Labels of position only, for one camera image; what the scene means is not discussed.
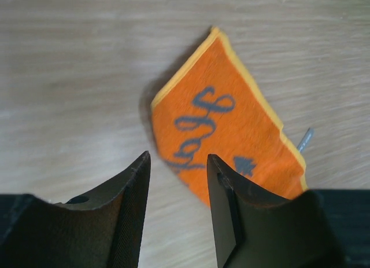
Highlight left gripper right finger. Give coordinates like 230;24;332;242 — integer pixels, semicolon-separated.
207;155;369;267

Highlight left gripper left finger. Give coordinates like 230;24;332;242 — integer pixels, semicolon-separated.
1;152;151;267

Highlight grey orange towel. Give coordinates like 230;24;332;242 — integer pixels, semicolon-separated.
150;27;308;205

